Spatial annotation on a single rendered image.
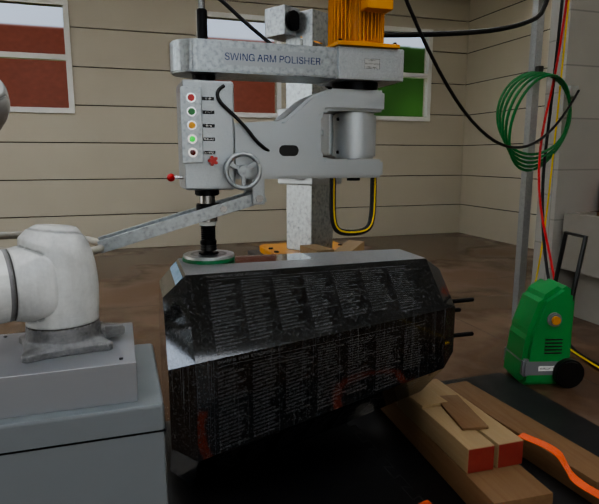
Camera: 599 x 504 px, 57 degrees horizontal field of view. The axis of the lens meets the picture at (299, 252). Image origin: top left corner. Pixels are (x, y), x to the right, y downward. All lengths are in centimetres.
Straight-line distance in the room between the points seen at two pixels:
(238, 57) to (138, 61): 609
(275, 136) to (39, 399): 144
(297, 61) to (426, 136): 733
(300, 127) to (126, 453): 150
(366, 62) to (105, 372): 169
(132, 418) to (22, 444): 21
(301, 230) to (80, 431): 207
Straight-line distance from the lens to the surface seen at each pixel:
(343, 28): 247
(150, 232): 225
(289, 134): 229
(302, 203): 303
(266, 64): 228
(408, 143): 938
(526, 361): 344
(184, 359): 194
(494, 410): 287
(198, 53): 223
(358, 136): 241
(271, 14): 314
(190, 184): 220
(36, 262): 124
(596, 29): 513
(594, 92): 508
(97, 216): 824
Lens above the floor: 130
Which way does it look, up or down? 10 degrees down
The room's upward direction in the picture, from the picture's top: straight up
